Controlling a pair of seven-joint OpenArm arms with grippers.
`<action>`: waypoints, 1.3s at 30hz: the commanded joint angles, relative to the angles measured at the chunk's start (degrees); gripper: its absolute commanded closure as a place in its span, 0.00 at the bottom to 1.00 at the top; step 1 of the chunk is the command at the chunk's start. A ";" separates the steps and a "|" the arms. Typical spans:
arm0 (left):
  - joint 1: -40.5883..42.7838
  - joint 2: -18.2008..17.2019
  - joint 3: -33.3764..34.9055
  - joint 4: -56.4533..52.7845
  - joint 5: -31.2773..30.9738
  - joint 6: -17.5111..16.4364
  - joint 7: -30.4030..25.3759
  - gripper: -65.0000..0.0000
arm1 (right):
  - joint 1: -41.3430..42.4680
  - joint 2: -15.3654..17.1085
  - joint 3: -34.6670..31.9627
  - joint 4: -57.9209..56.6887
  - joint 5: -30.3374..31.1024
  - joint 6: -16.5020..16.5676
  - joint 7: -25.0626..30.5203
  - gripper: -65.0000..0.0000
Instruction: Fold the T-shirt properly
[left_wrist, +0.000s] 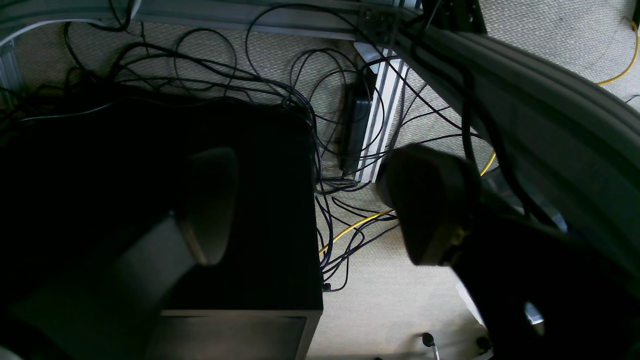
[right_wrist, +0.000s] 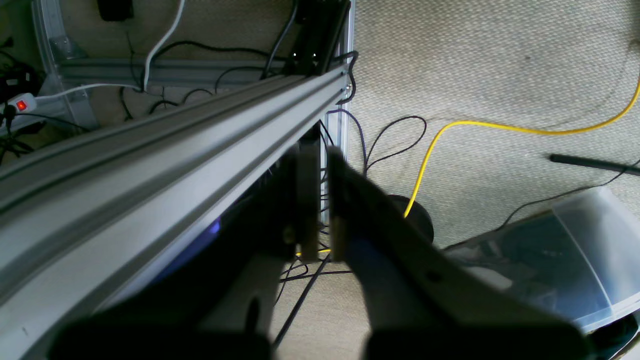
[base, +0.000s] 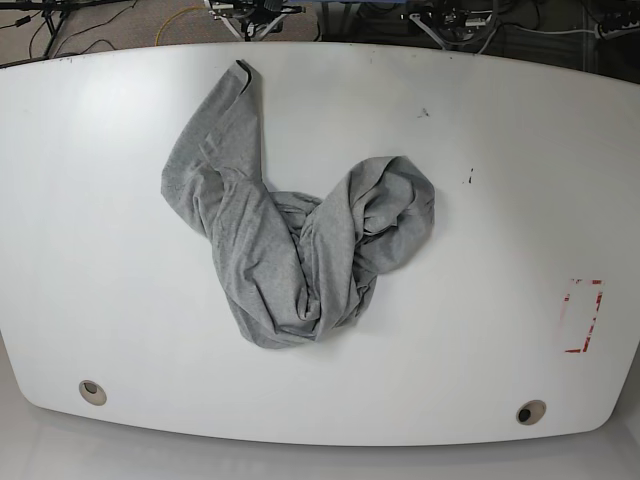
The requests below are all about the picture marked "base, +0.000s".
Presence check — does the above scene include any grey T-shirt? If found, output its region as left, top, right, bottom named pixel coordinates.
left=161, top=61, right=435, bottom=349

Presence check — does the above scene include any red tape rectangle marking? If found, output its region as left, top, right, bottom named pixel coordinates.
left=560, top=279, right=605, bottom=354

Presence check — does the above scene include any black tripod stand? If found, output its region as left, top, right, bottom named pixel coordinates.
left=1, top=1, right=102, bottom=61

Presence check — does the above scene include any white power strip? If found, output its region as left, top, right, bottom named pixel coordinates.
left=596, top=13, right=639, bottom=40

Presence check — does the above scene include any yellow cable on floor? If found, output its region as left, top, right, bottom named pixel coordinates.
left=155, top=0, right=213, bottom=47

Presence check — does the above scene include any right table cable grommet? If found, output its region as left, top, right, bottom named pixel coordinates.
left=516, top=400, right=547, bottom=426

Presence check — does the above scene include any table cable grommet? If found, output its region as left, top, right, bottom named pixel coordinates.
left=516, top=400, right=547, bottom=426
left=79, top=380, right=107, bottom=406

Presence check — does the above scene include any left table cable grommet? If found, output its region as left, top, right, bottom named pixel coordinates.
left=79, top=380, right=107, bottom=406

